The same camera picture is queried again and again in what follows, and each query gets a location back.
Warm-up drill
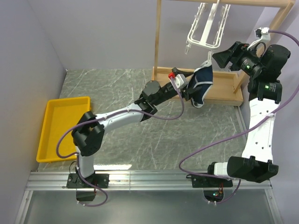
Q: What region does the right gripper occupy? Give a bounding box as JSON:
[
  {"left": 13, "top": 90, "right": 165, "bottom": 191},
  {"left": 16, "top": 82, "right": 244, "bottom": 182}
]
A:
[{"left": 212, "top": 42, "right": 263, "bottom": 77}]

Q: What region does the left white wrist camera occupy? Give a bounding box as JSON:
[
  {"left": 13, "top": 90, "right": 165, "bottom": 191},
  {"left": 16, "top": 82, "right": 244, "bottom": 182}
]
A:
[{"left": 168, "top": 72, "right": 187, "bottom": 89}]

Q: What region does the purple cable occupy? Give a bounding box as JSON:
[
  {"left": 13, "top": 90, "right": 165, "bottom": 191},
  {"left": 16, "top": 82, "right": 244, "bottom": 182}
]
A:
[
  {"left": 56, "top": 78, "right": 185, "bottom": 207},
  {"left": 178, "top": 29, "right": 299, "bottom": 205}
]

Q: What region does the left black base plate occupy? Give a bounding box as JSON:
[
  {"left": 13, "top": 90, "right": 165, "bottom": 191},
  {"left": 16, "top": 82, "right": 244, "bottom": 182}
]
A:
[{"left": 66, "top": 173, "right": 109, "bottom": 189}]

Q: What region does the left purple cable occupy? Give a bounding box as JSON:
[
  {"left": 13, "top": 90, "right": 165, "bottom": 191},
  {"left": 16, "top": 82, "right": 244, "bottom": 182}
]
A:
[{"left": 56, "top": 78, "right": 185, "bottom": 207}]

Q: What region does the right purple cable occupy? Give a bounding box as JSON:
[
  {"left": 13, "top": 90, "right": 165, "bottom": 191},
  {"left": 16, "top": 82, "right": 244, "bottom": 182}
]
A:
[{"left": 178, "top": 29, "right": 299, "bottom": 205}]

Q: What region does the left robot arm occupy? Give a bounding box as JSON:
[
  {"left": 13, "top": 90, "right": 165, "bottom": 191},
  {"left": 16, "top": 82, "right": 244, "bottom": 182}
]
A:
[{"left": 71, "top": 68, "right": 203, "bottom": 188}]

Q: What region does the aluminium rail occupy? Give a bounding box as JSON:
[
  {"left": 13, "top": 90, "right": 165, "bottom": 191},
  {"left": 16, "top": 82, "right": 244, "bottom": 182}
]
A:
[{"left": 25, "top": 170, "right": 273, "bottom": 191}]

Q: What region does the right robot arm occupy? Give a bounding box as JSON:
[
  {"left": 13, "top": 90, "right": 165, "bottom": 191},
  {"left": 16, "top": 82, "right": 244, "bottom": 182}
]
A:
[{"left": 206, "top": 42, "right": 291, "bottom": 187}]

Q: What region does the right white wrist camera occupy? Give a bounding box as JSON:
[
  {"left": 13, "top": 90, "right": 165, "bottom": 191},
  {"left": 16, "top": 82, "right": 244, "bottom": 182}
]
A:
[{"left": 247, "top": 27, "right": 271, "bottom": 50}]

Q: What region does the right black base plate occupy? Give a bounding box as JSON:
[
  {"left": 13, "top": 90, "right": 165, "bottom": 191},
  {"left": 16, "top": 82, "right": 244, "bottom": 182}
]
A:
[{"left": 186, "top": 174, "right": 233, "bottom": 188}]

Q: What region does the wooden hanging rack frame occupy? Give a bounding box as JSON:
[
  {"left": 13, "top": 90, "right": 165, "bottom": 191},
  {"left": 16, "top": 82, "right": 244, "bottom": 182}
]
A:
[{"left": 152, "top": 0, "right": 295, "bottom": 106}]

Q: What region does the yellow plastic tray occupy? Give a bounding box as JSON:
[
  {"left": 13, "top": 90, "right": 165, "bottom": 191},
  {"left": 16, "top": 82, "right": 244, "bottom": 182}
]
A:
[{"left": 36, "top": 96, "right": 91, "bottom": 163}]

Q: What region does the navy blue underwear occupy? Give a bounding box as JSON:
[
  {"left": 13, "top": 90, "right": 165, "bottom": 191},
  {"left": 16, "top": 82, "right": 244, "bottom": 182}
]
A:
[{"left": 187, "top": 60, "right": 213, "bottom": 108}]

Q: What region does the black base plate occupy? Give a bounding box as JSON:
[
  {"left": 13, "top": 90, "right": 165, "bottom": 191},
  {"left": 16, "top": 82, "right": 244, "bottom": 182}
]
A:
[
  {"left": 66, "top": 173, "right": 109, "bottom": 189},
  {"left": 186, "top": 174, "right": 233, "bottom": 188}
]

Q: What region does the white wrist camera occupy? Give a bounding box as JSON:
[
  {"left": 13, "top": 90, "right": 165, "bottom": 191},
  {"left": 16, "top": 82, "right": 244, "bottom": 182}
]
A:
[
  {"left": 247, "top": 27, "right": 271, "bottom": 50},
  {"left": 168, "top": 72, "right": 187, "bottom": 89}
]

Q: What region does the white clip hanger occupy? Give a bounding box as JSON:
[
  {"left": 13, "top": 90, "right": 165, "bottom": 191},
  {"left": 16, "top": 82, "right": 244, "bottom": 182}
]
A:
[{"left": 185, "top": 0, "right": 231, "bottom": 61}]

